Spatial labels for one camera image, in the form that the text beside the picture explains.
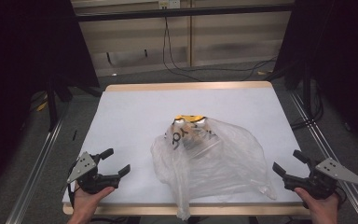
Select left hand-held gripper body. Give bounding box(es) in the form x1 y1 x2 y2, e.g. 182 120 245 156
66 151 120 195

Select person's left hand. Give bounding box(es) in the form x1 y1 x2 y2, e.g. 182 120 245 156
71 186 116 218

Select clear plastic bag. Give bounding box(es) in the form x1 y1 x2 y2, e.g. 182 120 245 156
150 117 278 221

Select black metal stand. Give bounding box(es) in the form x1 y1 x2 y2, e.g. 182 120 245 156
45 77 74 132
301 66 313 120

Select person's right hand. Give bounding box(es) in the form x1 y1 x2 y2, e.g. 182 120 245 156
293 187 339 217

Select white wall outlet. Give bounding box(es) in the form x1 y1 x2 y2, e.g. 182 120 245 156
158 0 181 9

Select black horizontal bar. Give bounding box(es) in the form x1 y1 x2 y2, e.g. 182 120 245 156
74 3 295 22

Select black floor cables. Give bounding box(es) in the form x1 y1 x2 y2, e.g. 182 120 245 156
290 88 324 131

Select black curtain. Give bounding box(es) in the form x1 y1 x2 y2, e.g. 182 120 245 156
267 0 358 157
0 0 101 200

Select black hanging wall cable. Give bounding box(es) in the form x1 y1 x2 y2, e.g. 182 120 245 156
161 17 278 82

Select metal floor rail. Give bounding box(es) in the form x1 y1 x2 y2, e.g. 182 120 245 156
5 116 68 224
288 91 358 224

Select left hand-held gripper black cable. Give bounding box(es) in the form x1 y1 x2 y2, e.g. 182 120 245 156
67 181 76 208

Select wooden table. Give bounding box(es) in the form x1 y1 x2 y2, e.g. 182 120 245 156
62 81 312 217

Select white table mat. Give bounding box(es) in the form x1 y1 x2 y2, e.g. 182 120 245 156
62 87 311 204

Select orange juice bottle white cap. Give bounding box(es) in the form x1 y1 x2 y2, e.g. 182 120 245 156
188 119 211 148
171 119 188 147

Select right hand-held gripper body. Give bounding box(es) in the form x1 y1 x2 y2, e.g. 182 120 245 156
282 157 358 200

